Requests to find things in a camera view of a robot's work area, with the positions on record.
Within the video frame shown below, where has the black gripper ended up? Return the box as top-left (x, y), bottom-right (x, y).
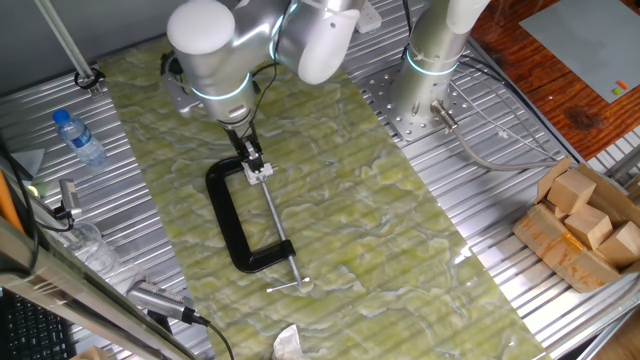
top-left (223, 119), bottom-right (265, 174)

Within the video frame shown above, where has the white lamp socket adapter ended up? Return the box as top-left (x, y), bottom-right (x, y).
top-left (243, 162), bottom-right (275, 186)

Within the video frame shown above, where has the black C-clamp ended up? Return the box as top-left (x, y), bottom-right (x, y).
top-left (204, 156), bottom-right (311, 294)

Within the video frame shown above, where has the green marble pattern mat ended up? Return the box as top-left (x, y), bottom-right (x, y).
top-left (97, 37), bottom-right (551, 360)

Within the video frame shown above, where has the clear water bottle blue label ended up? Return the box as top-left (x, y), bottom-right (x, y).
top-left (52, 108), bottom-right (108, 168)

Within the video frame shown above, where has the white power strip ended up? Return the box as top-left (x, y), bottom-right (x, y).
top-left (355, 0), bottom-right (384, 35)

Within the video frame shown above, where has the empty clear plastic cup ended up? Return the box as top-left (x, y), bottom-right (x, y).
top-left (59, 222), bottom-right (121, 279)

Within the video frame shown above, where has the crumpled white tissue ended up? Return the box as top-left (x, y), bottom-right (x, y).
top-left (272, 323), bottom-right (311, 360)

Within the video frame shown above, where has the thin metal pole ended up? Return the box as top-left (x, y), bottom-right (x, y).
top-left (33, 0), bottom-right (105, 97)

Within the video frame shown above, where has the orange rod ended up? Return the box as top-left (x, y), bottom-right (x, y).
top-left (0, 169), bottom-right (25, 235)

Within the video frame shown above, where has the small tan cardboard box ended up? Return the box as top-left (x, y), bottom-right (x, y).
top-left (69, 345), bottom-right (109, 360)

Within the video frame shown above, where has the black keyboard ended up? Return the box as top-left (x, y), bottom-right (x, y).
top-left (0, 289), bottom-right (76, 360)

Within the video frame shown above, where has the brown wooden desk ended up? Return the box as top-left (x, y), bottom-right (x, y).
top-left (469, 0), bottom-right (640, 161)

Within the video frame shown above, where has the light wooden block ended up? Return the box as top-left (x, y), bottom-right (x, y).
top-left (542, 198), bottom-right (569, 222)
top-left (546, 169), bottom-right (598, 217)
top-left (563, 203), bottom-right (614, 251)
top-left (597, 220), bottom-right (640, 269)

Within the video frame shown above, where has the large brown cardboard box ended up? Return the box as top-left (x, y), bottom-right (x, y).
top-left (512, 155), bottom-right (640, 294)

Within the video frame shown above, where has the grey building baseplate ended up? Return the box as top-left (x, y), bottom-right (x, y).
top-left (518, 0), bottom-right (640, 105)

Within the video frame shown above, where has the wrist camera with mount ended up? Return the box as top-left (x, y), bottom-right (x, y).
top-left (158, 49), bottom-right (205, 120)

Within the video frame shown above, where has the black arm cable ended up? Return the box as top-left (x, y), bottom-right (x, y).
top-left (247, 2), bottom-right (296, 129)

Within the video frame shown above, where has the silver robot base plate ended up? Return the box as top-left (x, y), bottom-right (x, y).
top-left (357, 62), bottom-right (481, 142)

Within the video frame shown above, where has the ribbed silver camera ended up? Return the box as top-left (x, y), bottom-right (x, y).
top-left (125, 280), bottom-right (199, 326)

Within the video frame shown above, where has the black camera cable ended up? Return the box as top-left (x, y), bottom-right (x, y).
top-left (192, 313), bottom-right (236, 360)

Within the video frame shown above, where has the small silver camera on mount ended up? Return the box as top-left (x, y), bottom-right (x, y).
top-left (53, 178), bottom-right (84, 221)

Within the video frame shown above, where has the grey cable with metal connector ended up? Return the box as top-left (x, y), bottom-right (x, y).
top-left (430, 98), bottom-right (560, 172)

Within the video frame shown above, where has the black base cable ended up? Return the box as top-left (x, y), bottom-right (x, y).
top-left (398, 0), bottom-right (417, 61)

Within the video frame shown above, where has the aluminium frame beam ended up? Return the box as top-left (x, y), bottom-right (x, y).
top-left (0, 214), bottom-right (201, 360)

